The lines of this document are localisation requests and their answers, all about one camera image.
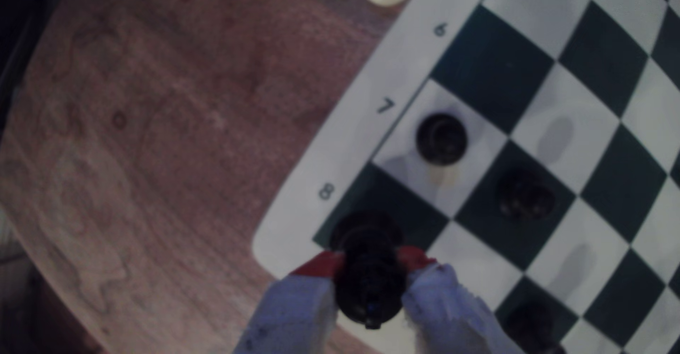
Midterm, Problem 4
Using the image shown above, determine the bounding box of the black king chess piece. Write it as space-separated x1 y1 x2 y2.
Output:
328 212 409 330

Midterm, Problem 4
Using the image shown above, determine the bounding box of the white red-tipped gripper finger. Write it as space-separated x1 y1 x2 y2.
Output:
234 251 347 354
396 247 524 354

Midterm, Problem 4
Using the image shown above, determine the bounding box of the black pawn chess piece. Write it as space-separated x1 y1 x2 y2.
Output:
497 172 557 222
415 113 469 167

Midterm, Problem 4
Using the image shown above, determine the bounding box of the green and white chess mat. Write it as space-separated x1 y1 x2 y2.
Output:
252 0 680 354

